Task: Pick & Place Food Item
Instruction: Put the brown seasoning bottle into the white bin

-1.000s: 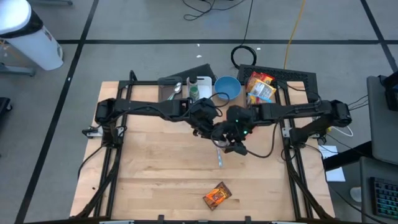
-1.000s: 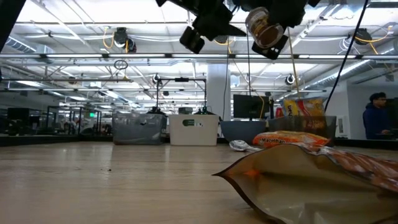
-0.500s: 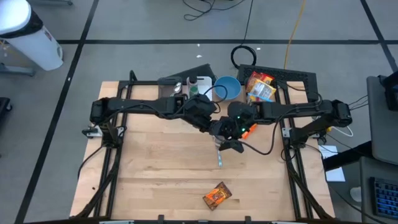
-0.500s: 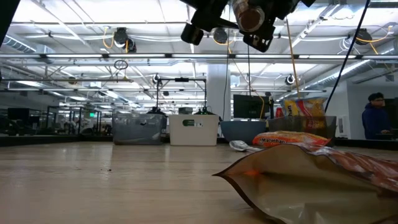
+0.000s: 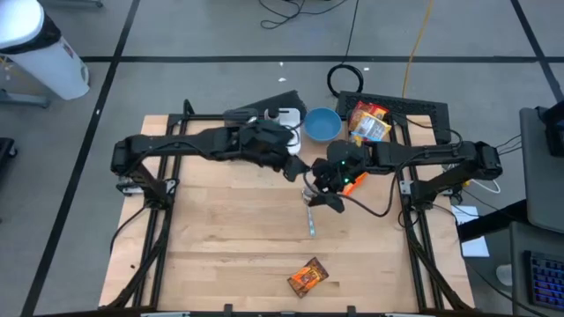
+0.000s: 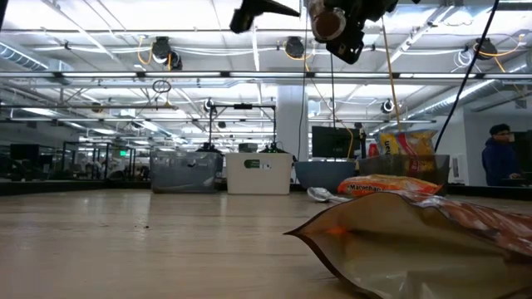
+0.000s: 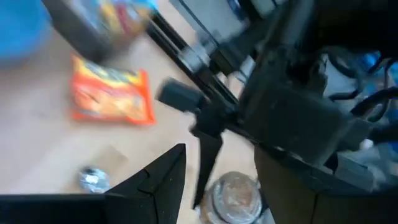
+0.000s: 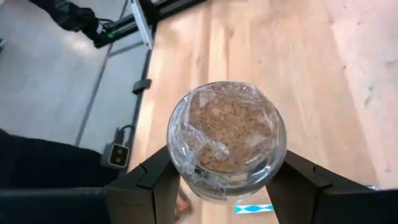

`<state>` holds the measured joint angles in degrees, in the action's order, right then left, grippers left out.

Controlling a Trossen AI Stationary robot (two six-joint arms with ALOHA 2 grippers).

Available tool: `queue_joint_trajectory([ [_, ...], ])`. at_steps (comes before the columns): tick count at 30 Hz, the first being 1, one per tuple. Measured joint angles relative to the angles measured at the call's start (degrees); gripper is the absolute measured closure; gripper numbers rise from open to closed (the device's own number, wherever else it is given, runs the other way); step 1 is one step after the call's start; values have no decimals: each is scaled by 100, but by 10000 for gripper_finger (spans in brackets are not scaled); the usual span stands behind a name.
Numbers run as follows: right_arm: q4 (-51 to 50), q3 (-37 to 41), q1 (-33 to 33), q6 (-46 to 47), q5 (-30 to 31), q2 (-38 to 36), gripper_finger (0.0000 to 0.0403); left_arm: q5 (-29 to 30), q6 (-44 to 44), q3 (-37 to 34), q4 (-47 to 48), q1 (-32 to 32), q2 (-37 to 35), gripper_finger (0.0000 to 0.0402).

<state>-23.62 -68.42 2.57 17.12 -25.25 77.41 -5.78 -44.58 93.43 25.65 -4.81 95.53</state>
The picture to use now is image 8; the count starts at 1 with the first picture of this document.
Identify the black bulky device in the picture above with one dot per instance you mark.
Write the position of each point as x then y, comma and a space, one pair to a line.
74, 17

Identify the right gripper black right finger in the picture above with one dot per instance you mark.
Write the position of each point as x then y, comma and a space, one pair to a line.
295, 193

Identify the large black object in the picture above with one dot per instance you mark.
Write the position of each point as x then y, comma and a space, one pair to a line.
46, 161

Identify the small cork-stoppered glass jar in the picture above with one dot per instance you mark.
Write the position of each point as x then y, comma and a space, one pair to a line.
227, 133

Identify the white edge strip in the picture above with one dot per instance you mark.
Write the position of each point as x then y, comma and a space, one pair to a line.
143, 25

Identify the grey table-level camera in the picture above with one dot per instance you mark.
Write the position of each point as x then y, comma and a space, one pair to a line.
115, 155

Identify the black table clamp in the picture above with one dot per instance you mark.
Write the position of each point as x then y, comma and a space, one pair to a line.
141, 86

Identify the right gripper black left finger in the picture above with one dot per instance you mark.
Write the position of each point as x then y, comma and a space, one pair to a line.
149, 193

